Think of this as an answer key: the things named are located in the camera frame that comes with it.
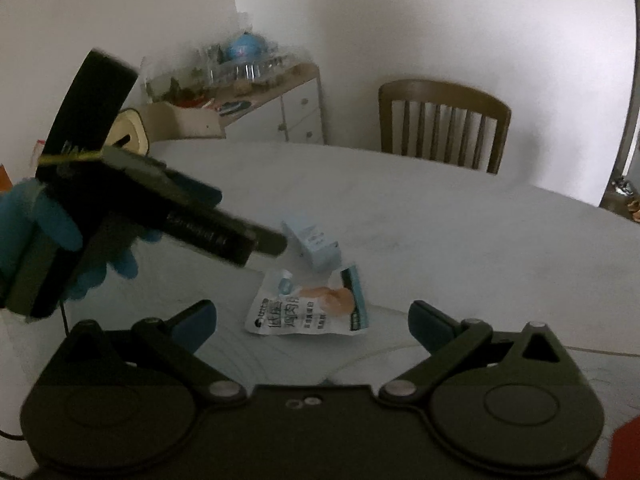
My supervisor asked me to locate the blue globe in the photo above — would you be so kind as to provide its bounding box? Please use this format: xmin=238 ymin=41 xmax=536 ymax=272
xmin=224 ymin=32 xmax=268 ymax=62

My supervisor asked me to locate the white chicken snack packet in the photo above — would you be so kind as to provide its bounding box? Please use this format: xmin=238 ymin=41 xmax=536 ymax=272
xmin=244 ymin=268 xmax=366 ymax=336

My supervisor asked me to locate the teal striped small packet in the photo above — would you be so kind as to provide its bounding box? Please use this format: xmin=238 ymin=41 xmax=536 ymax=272
xmin=340 ymin=264 xmax=369 ymax=332

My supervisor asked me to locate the white sideboard cabinet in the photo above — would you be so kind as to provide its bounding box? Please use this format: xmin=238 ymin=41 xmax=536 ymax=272
xmin=195 ymin=63 xmax=324 ymax=144

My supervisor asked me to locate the beige planter box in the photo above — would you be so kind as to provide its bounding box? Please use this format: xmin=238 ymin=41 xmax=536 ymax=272
xmin=140 ymin=102 xmax=224 ymax=143

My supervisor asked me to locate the blue gloved left hand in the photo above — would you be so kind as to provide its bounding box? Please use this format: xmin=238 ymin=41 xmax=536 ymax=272
xmin=1 ymin=178 xmax=162 ymax=320

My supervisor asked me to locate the red cardboard box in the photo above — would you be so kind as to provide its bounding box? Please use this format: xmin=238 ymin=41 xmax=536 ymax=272
xmin=603 ymin=417 xmax=640 ymax=480

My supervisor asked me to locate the yellow green tissue box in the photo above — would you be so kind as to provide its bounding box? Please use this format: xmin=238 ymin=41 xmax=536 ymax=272
xmin=104 ymin=108 xmax=150 ymax=156

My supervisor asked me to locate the wooden chair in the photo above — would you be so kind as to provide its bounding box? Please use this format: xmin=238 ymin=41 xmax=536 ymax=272
xmin=378 ymin=79 xmax=512 ymax=174

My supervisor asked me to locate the light blue small box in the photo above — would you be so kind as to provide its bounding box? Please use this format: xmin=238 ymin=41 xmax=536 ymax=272
xmin=282 ymin=214 xmax=342 ymax=272

